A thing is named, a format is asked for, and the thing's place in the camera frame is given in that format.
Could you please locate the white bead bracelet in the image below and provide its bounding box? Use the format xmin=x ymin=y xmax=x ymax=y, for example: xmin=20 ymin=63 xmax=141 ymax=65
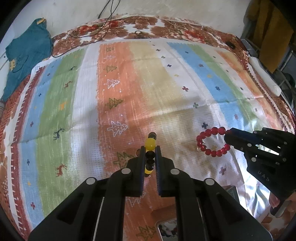
xmin=159 ymin=220 xmax=178 ymax=237

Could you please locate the wooden jewelry box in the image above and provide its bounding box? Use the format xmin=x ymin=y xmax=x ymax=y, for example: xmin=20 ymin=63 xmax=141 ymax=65
xmin=151 ymin=204 xmax=178 ymax=240

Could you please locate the yellow hanging cloth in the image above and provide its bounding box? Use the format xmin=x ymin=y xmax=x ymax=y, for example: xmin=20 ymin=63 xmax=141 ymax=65
xmin=246 ymin=1 xmax=294 ymax=73

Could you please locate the dark red bead bracelet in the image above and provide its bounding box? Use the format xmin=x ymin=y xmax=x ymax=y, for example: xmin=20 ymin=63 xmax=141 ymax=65
xmin=196 ymin=126 xmax=232 ymax=158

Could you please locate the colourful striped blanket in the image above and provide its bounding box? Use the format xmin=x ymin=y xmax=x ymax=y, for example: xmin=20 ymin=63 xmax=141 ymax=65
xmin=1 ymin=39 xmax=282 ymax=238

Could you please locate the white rolled cloth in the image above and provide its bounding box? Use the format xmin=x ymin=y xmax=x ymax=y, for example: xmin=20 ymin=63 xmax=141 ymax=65
xmin=249 ymin=57 xmax=281 ymax=97

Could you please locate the red floral bedsheet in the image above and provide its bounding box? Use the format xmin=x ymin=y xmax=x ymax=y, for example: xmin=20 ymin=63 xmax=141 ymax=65
xmin=1 ymin=15 xmax=295 ymax=240

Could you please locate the teal garment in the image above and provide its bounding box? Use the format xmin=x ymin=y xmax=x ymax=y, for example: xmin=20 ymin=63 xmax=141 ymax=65
xmin=1 ymin=18 xmax=53 ymax=102

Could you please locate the yellow and brown bead bracelet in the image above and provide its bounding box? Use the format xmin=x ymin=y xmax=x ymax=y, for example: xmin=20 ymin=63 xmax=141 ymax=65
xmin=135 ymin=131 xmax=159 ymax=178

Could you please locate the person's right hand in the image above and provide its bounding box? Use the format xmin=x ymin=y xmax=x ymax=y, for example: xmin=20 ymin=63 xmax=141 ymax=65
xmin=258 ymin=182 xmax=295 ymax=227

